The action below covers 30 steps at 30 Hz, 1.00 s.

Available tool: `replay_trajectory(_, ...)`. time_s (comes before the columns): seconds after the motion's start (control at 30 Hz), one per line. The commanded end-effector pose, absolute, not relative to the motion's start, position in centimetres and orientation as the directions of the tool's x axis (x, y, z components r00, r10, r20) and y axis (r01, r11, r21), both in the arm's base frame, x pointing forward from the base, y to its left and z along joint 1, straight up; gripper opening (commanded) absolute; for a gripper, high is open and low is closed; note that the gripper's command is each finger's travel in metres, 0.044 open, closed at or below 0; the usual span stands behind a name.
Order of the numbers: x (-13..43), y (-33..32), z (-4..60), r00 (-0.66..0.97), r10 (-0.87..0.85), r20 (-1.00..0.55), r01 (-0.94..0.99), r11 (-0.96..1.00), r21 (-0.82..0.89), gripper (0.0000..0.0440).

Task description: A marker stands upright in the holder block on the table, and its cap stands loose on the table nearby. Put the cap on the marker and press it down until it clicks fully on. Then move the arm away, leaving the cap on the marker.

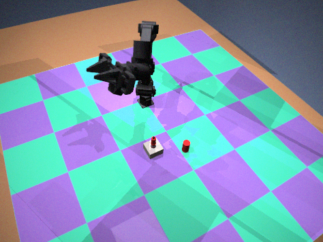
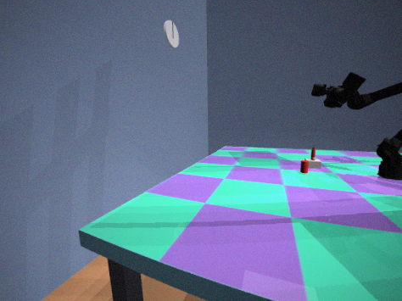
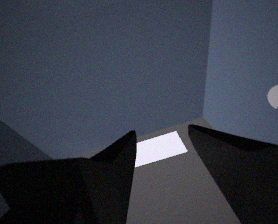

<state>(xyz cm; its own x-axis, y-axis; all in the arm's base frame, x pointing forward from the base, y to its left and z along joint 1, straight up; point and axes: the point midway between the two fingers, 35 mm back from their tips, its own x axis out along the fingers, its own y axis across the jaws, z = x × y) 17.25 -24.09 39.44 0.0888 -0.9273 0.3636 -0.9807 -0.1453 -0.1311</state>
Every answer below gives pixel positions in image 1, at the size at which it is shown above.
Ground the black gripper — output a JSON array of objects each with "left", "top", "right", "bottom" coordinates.
[{"left": 86, "top": 53, "right": 139, "bottom": 95}]

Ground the white square block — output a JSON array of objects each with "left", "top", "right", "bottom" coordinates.
[{"left": 143, "top": 138, "right": 164, "bottom": 159}]

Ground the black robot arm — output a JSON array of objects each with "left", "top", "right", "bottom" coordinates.
[{"left": 108, "top": 21, "right": 159, "bottom": 108}]

